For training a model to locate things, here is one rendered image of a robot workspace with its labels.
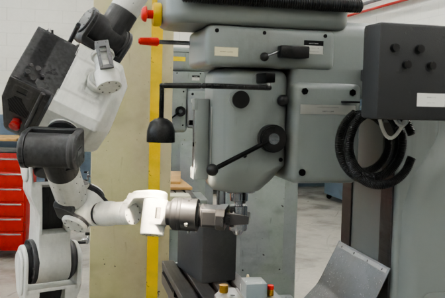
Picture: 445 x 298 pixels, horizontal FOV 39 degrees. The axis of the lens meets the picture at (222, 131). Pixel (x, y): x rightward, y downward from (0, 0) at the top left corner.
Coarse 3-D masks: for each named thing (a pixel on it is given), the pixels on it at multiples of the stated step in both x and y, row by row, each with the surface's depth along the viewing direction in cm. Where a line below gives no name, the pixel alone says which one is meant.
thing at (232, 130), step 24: (216, 72) 159; (240, 72) 156; (264, 72) 158; (216, 96) 158; (240, 96) 156; (264, 96) 158; (216, 120) 158; (240, 120) 157; (264, 120) 158; (216, 144) 158; (240, 144) 157; (240, 168) 158; (264, 168) 159; (240, 192) 162
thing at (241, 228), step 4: (232, 212) 166; (236, 212) 166; (240, 212) 166; (244, 212) 166; (240, 224) 166; (244, 224) 167; (232, 228) 166; (236, 228) 166; (240, 228) 166; (244, 228) 167
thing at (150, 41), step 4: (140, 40) 168; (144, 40) 168; (148, 40) 169; (152, 40) 169; (156, 40) 169; (160, 40) 170; (164, 40) 170; (168, 40) 171; (172, 40) 171; (176, 40) 171; (180, 40) 172; (144, 44) 169; (148, 44) 169; (152, 44) 169; (156, 44) 169; (172, 44) 171; (176, 44) 171; (180, 44) 172; (184, 44) 172; (188, 44) 172
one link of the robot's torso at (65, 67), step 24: (48, 48) 173; (72, 48) 176; (24, 72) 165; (48, 72) 169; (72, 72) 172; (120, 72) 180; (24, 96) 168; (48, 96) 166; (72, 96) 168; (96, 96) 172; (120, 96) 180; (24, 120) 176; (48, 120) 168; (72, 120) 167; (96, 120) 168; (96, 144) 177
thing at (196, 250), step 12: (204, 228) 197; (228, 228) 201; (180, 240) 215; (192, 240) 205; (204, 240) 198; (216, 240) 199; (228, 240) 201; (180, 252) 215; (192, 252) 205; (204, 252) 198; (216, 252) 200; (228, 252) 202; (180, 264) 215; (192, 264) 205; (204, 264) 198; (216, 264) 200; (228, 264) 202; (192, 276) 205; (204, 276) 198; (216, 276) 200; (228, 276) 202
